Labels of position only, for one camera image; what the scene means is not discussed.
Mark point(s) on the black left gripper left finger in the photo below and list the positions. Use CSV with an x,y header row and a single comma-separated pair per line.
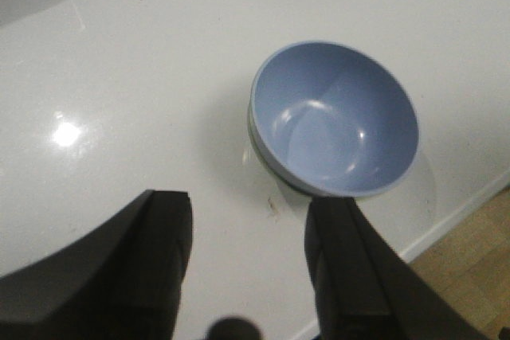
x,y
123,280

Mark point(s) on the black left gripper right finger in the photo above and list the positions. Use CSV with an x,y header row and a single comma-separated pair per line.
x,y
363,289

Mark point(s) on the blue bowl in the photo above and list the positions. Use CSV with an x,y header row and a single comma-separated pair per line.
x,y
335,118

